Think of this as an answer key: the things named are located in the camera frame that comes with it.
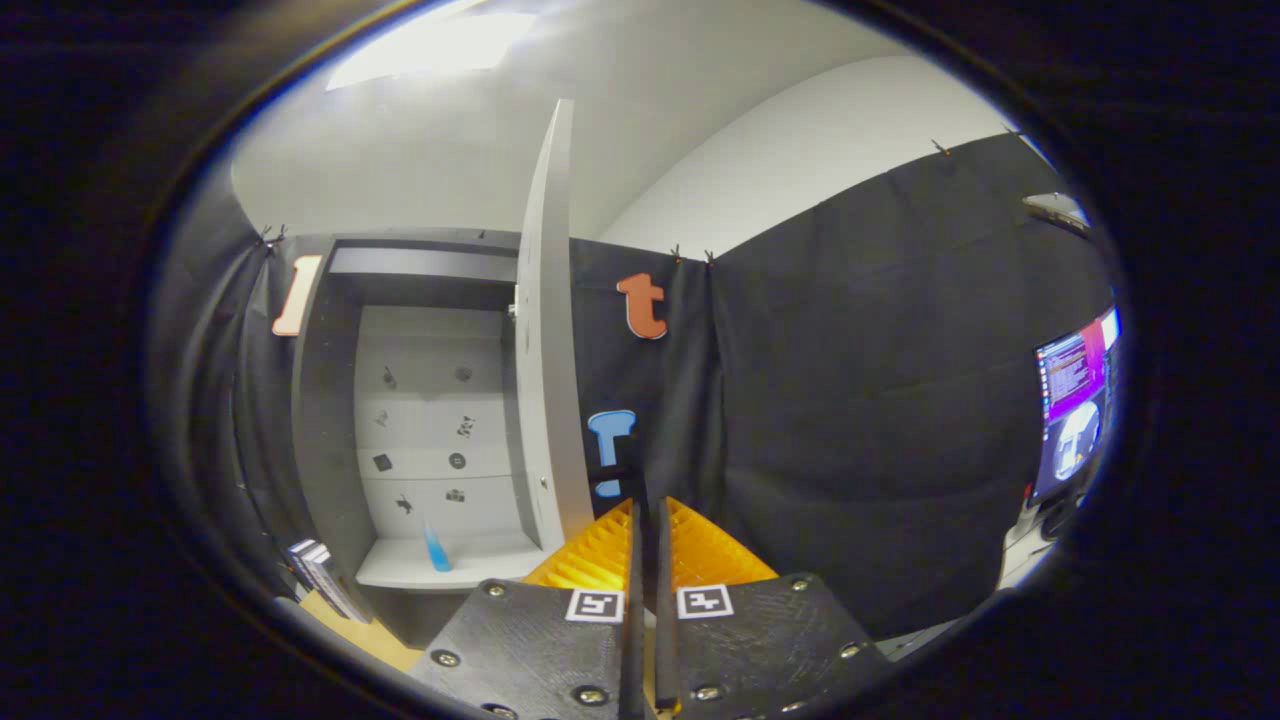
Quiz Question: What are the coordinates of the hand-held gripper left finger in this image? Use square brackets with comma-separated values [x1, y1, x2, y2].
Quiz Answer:
[410, 497, 646, 720]

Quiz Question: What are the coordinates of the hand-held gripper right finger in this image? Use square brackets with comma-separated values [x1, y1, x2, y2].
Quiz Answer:
[655, 495, 893, 720]

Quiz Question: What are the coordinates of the black door handle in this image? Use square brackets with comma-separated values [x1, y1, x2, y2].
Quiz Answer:
[592, 463, 646, 501]

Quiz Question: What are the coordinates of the white cabinet door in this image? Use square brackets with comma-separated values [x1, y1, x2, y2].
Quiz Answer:
[513, 97, 596, 553]

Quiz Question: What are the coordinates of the black backdrop cloth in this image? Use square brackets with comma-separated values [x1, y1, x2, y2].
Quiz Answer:
[150, 130, 1116, 641]

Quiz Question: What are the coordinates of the white book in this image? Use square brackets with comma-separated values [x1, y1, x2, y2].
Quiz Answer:
[300, 545, 371, 624]

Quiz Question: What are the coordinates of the dark blue book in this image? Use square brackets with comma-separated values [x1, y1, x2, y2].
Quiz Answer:
[285, 538, 346, 601]

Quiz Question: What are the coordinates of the grey cabinet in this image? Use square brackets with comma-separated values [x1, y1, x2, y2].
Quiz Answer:
[290, 228, 561, 649]

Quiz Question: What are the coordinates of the computer monitor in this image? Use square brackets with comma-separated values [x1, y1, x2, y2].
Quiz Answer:
[1030, 305, 1121, 501]

